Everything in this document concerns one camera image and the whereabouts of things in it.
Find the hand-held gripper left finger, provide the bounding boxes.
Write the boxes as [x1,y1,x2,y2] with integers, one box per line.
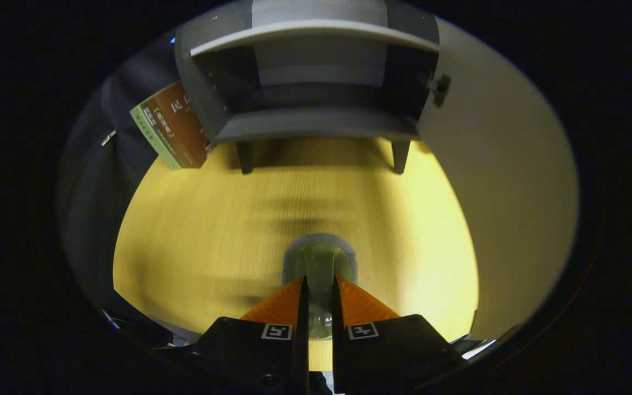
[183,276,310,395]

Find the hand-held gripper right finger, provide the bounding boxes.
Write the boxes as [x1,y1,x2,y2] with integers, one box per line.
[331,275,465,395]

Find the olive green small container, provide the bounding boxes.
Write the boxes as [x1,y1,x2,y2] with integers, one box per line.
[283,233,358,341]

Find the black backdrop cloth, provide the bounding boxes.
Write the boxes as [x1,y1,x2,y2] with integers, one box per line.
[57,33,185,346]

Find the grey cabinet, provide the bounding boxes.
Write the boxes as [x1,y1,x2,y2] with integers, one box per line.
[173,0,441,175]

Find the black door hinge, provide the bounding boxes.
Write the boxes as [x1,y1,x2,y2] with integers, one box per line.
[426,74,452,108]

